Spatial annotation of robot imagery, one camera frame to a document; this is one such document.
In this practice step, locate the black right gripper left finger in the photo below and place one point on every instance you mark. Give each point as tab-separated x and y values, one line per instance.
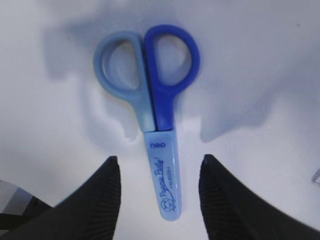
90	213

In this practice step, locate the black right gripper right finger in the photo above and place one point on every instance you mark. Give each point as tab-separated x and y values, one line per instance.
231	211

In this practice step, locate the blue scissors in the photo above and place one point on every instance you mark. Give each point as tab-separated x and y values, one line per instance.
153	104

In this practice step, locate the clear plastic ruler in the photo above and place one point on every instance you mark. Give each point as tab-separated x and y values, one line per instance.
316	178

